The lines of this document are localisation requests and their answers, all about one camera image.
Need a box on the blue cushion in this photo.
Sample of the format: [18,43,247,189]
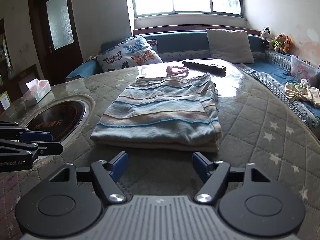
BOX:
[65,59,100,80]

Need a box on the orange plush toy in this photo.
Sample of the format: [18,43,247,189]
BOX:
[282,36,293,56]

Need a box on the blue striped shirt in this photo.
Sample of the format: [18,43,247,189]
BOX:
[90,72,223,153]

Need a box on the bear plush toy green vest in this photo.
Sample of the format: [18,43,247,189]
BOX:
[272,32,287,52]

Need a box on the blue sofa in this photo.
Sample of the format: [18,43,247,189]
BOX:
[65,29,320,130]

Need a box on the pink tissue box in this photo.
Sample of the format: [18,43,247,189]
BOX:
[24,79,52,106]

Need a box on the butterfly print pillow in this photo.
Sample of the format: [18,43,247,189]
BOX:
[96,34,163,72]

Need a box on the clear plastic storage box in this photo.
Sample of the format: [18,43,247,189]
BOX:
[290,55,320,85]

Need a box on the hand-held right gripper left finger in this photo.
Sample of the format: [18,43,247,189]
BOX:
[49,151,128,204]

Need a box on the black remote control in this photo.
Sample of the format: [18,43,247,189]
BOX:
[182,59,227,75]

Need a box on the dark wooden cabinet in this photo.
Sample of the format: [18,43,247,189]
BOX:
[0,17,38,110]

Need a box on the dark door with frosted glass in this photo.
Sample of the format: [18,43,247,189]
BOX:
[27,0,84,79]

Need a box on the beige cloth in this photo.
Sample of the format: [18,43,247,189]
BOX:
[306,85,320,108]

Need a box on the round built-in hotplate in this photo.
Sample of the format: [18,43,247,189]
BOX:
[19,100,87,143]

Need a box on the plain beige pillow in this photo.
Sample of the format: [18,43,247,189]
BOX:
[206,28,255,64]

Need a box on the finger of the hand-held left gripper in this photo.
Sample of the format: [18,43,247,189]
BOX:
[0,140,63,155]
[0,121,53,143]

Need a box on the pink hair scrunchie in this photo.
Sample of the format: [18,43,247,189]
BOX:
[166,65,189,77]

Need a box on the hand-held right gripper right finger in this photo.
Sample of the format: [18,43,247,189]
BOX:
[192,152,272,203]

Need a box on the panda plush toy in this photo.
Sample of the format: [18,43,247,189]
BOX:
[261,26,274,49]

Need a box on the floral light cloth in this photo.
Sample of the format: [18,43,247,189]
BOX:
[285,80,313,103]

